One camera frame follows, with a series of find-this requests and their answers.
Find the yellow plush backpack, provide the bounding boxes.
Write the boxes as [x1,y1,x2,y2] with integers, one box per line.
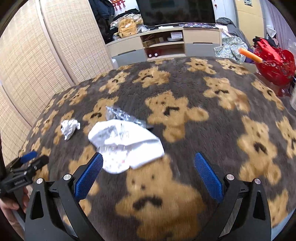
[118,19,137,38]

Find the red plastic basket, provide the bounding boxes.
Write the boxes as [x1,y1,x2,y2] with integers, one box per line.
[253,38,295,86]

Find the red hanging ornament left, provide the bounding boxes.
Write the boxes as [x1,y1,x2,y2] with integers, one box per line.
[110,0,125,11]

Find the white plastic bag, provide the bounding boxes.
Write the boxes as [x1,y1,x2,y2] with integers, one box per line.
[88,120,165,174]

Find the clear blister plastic packaging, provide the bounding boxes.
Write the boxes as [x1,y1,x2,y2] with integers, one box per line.
[105,106,154,130]

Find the pink window curtain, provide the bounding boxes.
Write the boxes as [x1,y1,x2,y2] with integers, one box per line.
[260,0,295,50]

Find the orange handle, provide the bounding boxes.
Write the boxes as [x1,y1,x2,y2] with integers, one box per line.
[239,48,263,63]

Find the black flat screen television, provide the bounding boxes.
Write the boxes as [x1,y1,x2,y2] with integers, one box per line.
[137,0,215,26]

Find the beige standing air conditioner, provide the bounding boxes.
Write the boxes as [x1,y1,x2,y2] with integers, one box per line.
[234,0,265,45]

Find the woven bamboo folding screen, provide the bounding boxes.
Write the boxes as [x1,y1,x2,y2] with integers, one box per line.
[1,0,113,163]

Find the teddy bear pattern blanket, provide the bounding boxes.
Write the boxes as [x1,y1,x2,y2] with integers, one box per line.
[20,58,295,240]

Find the dark hanging coats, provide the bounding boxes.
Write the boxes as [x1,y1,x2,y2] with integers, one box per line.
[89,0,115,44]

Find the floral green cloth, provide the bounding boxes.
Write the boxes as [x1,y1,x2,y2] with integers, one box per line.
[214,37,248,62]

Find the beige grey TV cabinet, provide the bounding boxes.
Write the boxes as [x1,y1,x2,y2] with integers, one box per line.
[107,26,222,67]

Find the small white paper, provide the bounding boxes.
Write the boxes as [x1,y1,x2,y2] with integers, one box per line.
[61,119,81,141]

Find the person's left hand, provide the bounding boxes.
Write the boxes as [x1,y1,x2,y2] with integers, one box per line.
[0,187,29,240]

